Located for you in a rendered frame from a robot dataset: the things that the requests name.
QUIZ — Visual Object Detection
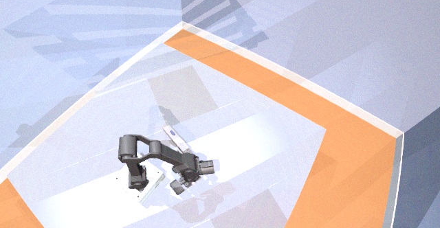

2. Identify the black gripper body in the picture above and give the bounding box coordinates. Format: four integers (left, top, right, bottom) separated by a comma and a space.
170, 175, 198, 195

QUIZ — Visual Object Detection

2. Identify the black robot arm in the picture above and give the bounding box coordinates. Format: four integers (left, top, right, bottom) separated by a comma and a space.
118, 134, 215, 192

